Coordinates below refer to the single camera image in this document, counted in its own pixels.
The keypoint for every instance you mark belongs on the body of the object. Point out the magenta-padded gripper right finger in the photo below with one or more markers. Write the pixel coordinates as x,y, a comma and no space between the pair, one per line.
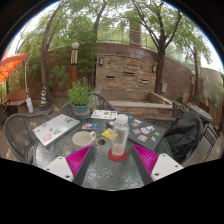
151,163

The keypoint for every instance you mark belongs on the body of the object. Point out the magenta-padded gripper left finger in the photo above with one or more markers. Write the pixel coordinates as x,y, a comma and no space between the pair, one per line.
75,163

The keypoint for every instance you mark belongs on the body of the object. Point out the white ceramic mug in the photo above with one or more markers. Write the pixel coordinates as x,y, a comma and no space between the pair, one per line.
82,140

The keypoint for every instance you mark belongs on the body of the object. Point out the dark laptop with stickers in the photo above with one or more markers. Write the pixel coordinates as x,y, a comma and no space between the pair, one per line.
143,133

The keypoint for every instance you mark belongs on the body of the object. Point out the flat round red coaster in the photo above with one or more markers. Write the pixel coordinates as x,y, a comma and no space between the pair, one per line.
117,157

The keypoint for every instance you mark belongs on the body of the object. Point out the silver laptop with stickers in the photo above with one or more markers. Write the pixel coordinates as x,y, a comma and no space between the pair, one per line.
55,129

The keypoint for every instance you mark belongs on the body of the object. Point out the small colourful card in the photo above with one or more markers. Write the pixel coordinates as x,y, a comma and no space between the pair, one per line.
90,126

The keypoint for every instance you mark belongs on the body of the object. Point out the clear plastic drink bottle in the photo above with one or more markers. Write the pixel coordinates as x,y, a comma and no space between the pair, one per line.
120,135

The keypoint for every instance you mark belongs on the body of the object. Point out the black backpack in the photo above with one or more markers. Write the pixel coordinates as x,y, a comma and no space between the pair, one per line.
183,135

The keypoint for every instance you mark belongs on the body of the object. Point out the yellow sticker card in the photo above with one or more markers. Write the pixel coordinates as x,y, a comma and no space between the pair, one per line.
108,134

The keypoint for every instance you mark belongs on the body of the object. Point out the grey metal mesh chair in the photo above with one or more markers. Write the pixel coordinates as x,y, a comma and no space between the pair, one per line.
101,101
20,133
196,133

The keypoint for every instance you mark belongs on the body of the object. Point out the white booklet with pictures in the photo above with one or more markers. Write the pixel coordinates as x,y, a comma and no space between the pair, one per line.
104,114

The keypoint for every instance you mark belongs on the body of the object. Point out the potted green plant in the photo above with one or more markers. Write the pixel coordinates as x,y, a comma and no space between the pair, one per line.
80,98

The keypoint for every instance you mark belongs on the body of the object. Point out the round dark patio table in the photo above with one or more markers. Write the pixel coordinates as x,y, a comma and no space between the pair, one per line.
200,113

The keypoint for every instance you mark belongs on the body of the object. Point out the blue yellow striped cone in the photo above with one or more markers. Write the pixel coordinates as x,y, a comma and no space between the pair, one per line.
44,96

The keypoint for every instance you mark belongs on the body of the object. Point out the wooden bench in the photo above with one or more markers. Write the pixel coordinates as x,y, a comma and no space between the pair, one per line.
16,100

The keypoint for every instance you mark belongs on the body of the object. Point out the tree with dark trunk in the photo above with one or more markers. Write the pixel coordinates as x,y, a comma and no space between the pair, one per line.
161,50
46,50

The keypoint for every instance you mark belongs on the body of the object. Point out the orange patio umbrella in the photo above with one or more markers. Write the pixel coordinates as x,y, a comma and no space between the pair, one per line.
10,66

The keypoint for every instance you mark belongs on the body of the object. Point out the wall lantern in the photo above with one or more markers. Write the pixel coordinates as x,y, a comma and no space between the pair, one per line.
101,61
154,68

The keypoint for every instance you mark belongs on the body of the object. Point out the round-topped garden lamp post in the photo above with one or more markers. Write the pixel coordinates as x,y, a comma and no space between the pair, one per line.
74,63

